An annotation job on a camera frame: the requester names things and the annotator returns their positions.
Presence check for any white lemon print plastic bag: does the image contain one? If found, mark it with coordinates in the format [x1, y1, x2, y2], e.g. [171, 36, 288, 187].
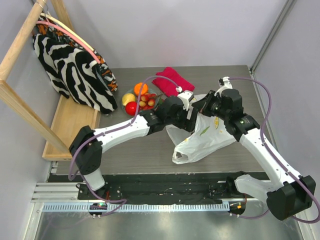
[165, 113, 236, 165]

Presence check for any red yellow strawberry bunch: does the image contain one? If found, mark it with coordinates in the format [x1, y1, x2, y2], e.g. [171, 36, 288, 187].
[137, 93, 164, 111]

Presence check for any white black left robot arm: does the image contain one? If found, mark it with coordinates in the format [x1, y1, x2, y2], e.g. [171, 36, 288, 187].
[69, 96, 198, 200]

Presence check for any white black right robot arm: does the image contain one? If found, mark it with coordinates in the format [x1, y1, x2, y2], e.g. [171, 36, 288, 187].
[192, 89, 316, 221]

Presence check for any folded red cloth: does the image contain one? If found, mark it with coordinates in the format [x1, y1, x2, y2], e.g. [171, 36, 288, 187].
[152, 67, 195, 97]

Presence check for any red apple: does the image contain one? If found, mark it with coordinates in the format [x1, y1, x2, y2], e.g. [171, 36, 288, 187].
[124, 101, 139, 116]

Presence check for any orange fruit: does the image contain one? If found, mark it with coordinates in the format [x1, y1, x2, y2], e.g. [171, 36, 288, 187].
[133, 82, 149, 96]

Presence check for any grey glass plate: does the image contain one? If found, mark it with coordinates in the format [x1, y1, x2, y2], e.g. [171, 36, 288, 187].
[121, 89, 159, 116]

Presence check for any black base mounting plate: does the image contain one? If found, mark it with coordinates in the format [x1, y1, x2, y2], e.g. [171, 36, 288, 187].
[76, 173, 247, 205]

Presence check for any zebra pattern black white garment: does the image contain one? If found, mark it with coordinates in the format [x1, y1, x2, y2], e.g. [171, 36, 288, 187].
[33, 33, 118, 115]

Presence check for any camouflage orange black garment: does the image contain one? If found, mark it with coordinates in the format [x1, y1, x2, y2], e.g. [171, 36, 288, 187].
[35, 15, 118, 92]

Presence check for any cream clothes hanger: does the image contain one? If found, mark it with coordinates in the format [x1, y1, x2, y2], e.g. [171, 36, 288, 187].
[40, 13, 94, 51]

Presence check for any pink clothes hanger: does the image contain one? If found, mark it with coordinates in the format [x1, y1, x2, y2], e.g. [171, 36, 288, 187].
[36, 21, 101, 64]

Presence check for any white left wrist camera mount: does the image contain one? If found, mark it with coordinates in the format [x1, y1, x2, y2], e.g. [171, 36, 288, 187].
[175, 86, 194, 111]

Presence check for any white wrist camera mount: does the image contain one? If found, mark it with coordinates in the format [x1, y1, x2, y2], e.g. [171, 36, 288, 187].
[214, 76, 233, 96]
[175, 86, 194, 111]

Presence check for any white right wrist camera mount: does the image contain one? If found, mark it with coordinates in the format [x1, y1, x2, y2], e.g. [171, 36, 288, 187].
[214, 76, 233, 96]

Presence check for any aluminium corner frame profile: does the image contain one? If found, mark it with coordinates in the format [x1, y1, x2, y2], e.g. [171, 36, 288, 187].
[249, 0, 297, 75]

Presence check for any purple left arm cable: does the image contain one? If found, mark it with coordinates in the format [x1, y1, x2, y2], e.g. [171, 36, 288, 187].
[67, 75, 183, 217]

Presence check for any wooden clothes rack frame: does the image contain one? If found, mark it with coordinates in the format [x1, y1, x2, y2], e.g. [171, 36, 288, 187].
[0, 0, 100, 161]

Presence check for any aluminium cable duct rail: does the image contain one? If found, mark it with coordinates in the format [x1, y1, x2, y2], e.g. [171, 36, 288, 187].
[42, 201, 230, 213]

